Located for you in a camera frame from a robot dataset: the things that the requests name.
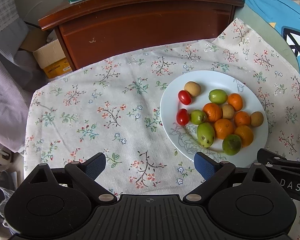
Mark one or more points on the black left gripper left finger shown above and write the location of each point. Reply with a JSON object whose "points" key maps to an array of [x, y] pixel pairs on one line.
{"points": [[83, 176]]}

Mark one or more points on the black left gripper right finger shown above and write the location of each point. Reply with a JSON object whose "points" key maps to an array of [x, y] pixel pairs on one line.
{"points": [[215, 175]]}

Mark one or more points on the orange tangerine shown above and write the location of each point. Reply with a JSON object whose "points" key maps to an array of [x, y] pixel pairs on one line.
{"points": [[236, 101], [242, 118], [223, 128], [213, 112], [246, 135]]}

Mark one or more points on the brown longan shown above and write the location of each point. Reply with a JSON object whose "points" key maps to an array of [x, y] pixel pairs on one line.
{"points": [[257, 119], [228, 111], [193, 88]]}

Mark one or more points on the red cherry tomato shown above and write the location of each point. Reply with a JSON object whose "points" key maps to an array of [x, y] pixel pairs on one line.
{"points": [[182, 117], [184, 97]]}

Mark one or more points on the large green jujube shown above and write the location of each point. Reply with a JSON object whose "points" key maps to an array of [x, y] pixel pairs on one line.
{"points": [[218, 96]]}

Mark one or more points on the white ceramic plate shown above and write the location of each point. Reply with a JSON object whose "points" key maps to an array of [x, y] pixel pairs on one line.
{"points": [[184, 138]]}

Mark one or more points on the floral tablecloth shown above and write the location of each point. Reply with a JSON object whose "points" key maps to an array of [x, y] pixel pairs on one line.
{"points": [[115, 106]]}

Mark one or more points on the checkered grey cloth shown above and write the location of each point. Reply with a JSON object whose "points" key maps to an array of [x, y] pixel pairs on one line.
{"points": [[20, 76]]}

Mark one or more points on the open cardboard box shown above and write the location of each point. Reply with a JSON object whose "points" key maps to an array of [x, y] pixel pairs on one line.
{"points": [[47, 51]]}

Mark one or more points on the brown wooden cabinet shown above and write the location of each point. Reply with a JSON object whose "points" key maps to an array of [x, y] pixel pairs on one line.
{"points": [[93, 30]]}

